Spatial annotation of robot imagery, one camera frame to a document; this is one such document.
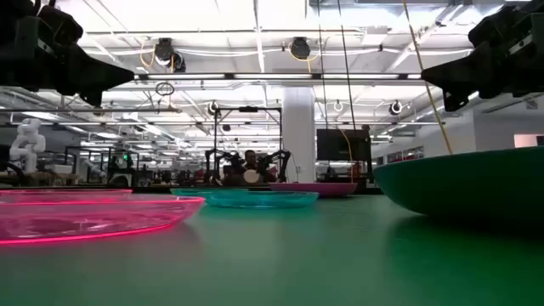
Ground green table mat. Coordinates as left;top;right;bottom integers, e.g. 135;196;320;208
0;186;544;306

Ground transparent pink plastic plate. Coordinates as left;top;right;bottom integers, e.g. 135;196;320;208
0;188;133;196
0;194;207;247

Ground yellow cable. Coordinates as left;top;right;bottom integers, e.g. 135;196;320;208
401;0;454;156

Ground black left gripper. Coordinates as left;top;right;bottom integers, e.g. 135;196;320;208
0;0;135;107

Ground long ceiling light bar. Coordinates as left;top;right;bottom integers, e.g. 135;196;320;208
133;72;422;82

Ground black ceiling cable reel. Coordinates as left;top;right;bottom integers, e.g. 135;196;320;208
152;37;187;73
289;37;312;61

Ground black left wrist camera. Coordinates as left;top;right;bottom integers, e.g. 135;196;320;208
37;3;85;46

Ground thin black cable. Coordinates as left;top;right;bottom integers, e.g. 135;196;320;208
317;0;329;130

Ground person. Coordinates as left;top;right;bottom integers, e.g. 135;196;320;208
242;149;259;172

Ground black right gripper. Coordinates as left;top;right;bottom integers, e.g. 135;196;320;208
420;8;544;113

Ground white humanoid robot figure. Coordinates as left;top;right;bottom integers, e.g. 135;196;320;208
8;117;47;174

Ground transparent teal plastic plate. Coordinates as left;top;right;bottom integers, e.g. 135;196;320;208
169;187;250;197

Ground opaque pink plastic plate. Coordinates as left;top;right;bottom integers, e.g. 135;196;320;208
269;182;359;198

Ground black background workcell frame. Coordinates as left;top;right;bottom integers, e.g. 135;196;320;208
213;105;283;184

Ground white building pillar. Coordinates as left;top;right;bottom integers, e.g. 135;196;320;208
281;87;317;184

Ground black monitor screen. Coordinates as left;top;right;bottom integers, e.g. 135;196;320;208
315;128;372;162

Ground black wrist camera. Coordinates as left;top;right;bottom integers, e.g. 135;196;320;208
467;3;526;48
37;3;85;46

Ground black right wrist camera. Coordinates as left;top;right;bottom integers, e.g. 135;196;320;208
467;3;526;48

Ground transparent blue plate with tape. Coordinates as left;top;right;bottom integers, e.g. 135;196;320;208
202;190;320;209

